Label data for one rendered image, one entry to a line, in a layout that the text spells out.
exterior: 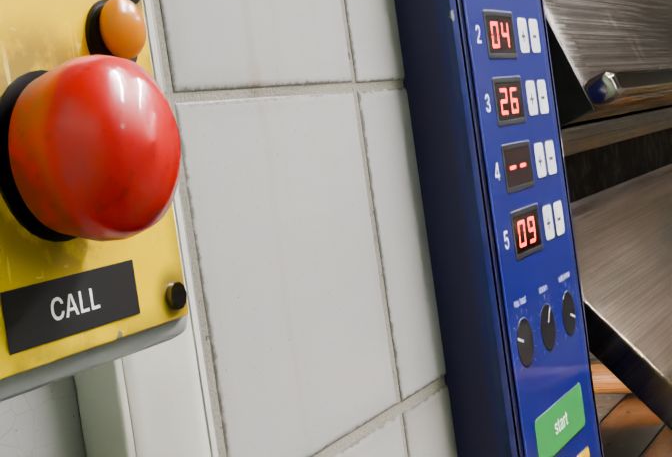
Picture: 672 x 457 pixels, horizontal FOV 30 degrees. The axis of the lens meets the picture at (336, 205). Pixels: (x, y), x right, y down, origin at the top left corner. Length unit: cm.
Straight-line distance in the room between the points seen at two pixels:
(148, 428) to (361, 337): 19
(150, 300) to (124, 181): 5
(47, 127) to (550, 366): 49
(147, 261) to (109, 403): 9
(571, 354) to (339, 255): 24
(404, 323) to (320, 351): 9
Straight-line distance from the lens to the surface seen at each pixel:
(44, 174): 26
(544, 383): 70
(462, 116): 63
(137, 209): 26
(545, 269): 72
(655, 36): 117
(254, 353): 49
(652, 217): 116
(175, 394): 41
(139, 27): 30
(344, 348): 55
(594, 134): 96
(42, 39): 29
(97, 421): 39
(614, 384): 121
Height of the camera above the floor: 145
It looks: 3 degrees down
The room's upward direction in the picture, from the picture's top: 8 degrees counter-clockwise
